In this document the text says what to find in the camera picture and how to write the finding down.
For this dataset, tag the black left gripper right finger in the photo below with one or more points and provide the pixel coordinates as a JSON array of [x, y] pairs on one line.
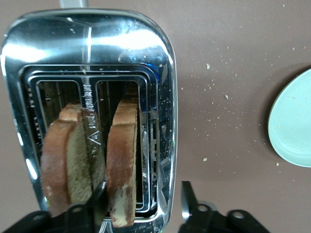
[[194, 206]]

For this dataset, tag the brown toast slice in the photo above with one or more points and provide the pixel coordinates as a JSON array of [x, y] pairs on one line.
[[121, 150], [63, 155]]

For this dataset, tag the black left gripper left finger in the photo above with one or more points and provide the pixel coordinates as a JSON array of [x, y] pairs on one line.
[[97, 206]]

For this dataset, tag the beige chrome toaster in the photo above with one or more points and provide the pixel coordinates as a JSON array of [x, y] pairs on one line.
[[73, 43]]

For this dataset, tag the mint green round plate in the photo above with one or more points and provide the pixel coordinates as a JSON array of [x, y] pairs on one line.
[[294, 121]]

